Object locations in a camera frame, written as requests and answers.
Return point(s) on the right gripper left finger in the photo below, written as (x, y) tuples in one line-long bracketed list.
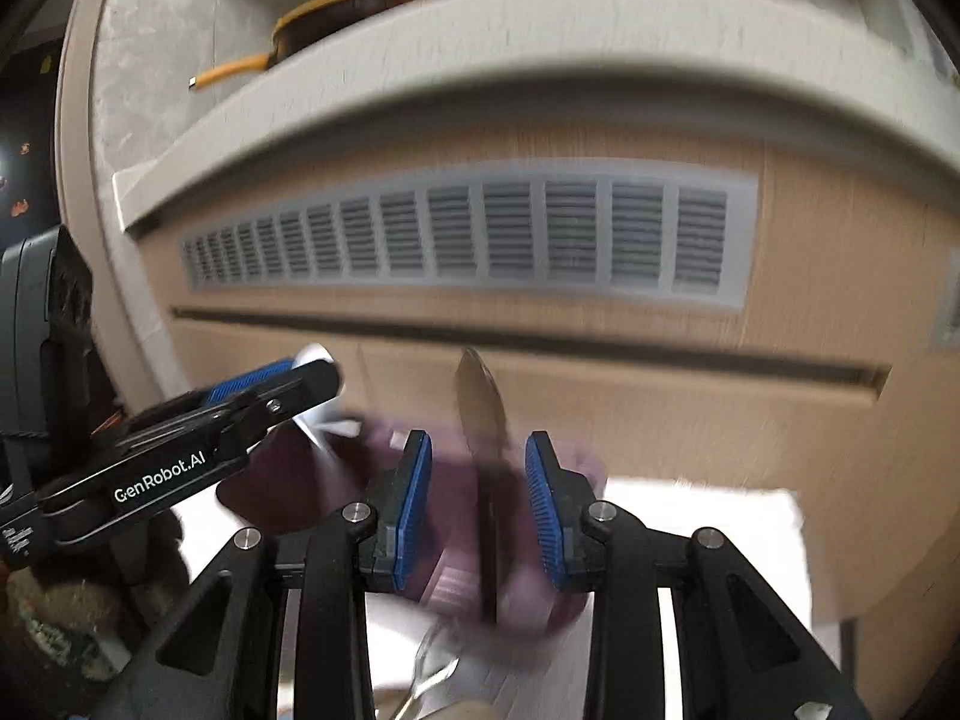
[(217, 653)]

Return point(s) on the long grey vent grille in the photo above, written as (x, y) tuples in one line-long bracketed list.
[(634, 229)]

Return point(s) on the yellow frying pan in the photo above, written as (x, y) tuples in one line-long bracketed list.
[(301, 27)]

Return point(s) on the steel smiley-handle spoon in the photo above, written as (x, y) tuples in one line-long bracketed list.
[(427, 670)]

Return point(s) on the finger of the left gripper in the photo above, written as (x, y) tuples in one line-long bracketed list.
[(247, 389)]

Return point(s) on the white textured table cloth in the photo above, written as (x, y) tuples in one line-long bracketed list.
[(538, 674)]

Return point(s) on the purple plastic utensil caddy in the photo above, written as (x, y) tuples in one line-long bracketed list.
[(292, 483)]

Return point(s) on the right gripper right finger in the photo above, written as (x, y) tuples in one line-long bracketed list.
[(742, 652)]

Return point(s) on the small grey vent grille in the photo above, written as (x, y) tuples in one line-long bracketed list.
[(945, 333)]

